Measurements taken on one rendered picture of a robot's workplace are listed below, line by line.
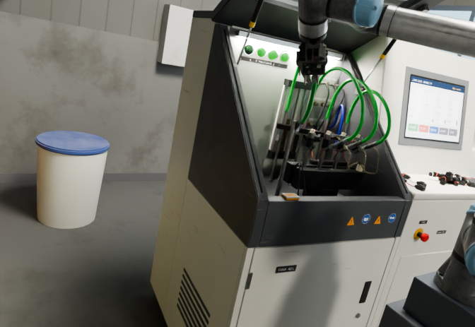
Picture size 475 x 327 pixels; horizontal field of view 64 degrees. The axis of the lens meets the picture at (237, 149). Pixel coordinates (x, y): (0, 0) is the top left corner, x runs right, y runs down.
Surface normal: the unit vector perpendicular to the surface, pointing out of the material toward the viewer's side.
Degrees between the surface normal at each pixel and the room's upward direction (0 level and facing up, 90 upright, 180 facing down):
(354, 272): 90
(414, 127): 76
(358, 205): 90
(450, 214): 90
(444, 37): 110
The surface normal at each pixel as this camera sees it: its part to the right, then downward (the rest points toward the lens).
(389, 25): -0.53, 0.47
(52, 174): -0.16, 0.28
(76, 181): 0.50, 0.37
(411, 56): 0.47, 0.07
